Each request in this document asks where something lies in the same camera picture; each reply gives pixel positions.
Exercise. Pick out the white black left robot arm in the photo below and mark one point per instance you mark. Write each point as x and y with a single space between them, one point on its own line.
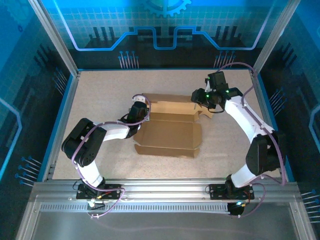
87 170

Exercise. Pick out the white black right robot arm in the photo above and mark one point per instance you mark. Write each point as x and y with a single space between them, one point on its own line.
240 115

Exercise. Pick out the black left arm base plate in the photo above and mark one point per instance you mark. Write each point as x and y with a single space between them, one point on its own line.
112 191

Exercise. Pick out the black controller box green light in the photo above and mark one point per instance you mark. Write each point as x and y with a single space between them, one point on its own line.
235 209

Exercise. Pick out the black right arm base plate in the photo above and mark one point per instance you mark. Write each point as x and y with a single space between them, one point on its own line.
217 192

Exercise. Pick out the brown cardboard paper box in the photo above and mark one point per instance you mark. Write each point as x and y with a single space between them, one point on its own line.
170 135

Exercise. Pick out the aluminium frame post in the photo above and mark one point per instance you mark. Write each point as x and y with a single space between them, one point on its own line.
53 37
275 35

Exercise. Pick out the aluminium frame rail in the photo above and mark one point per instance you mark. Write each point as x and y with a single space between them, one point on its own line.
165 190

